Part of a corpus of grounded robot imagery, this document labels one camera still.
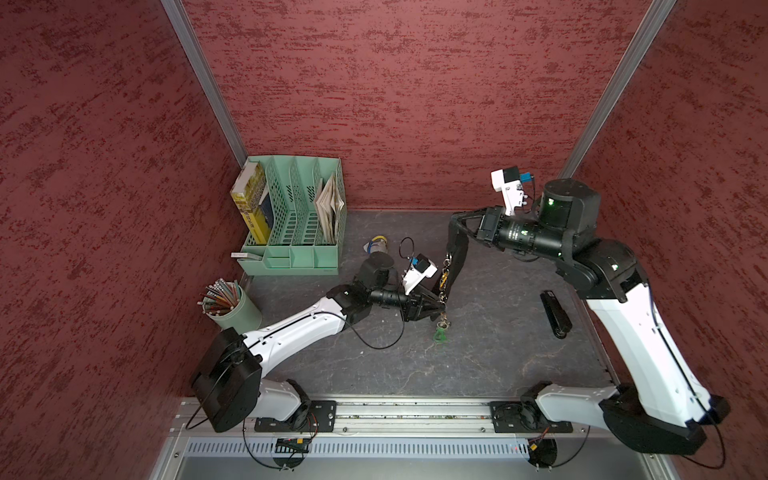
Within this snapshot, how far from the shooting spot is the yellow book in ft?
3.05

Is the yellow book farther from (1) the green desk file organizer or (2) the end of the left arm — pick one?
(2) the end of the left arm

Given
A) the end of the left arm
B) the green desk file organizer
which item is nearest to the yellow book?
the green desk file organizer

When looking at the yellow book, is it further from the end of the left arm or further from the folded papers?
the end of the left arm
